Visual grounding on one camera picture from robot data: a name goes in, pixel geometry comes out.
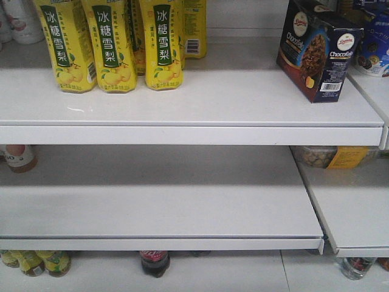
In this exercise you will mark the dark blue Chocofello cookie box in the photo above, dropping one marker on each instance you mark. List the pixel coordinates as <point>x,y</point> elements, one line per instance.
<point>316,48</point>

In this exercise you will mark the white store shelving unit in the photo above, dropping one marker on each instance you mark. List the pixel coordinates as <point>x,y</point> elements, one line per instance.
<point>203,172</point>

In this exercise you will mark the yellow drink bottle behind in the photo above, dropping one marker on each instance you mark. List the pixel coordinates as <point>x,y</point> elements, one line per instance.
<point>195,29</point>

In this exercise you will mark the dark cola bottle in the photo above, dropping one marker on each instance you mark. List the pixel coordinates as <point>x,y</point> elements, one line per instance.
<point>155,263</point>

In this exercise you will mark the yellow snack jar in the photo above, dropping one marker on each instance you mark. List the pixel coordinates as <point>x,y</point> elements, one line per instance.
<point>335,157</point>

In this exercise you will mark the yellow pear drink bottle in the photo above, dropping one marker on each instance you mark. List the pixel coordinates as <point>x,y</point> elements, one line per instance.
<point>67,36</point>
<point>112,47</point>
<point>162,31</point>

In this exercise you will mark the peach drink bottle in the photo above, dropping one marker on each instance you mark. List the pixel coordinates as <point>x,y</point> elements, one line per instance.
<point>19,158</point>

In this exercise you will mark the green tea bottle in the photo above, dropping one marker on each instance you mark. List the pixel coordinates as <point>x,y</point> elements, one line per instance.
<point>57,263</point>
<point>29,263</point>

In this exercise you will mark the blue cookie cup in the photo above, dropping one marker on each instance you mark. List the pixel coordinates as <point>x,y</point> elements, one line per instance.
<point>372,52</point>

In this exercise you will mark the clear bottle lower right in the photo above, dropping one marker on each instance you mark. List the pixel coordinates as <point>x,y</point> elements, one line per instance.
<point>355,268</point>

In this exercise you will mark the white pink drink bottle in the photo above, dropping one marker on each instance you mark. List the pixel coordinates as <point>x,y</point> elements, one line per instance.
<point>24,21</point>

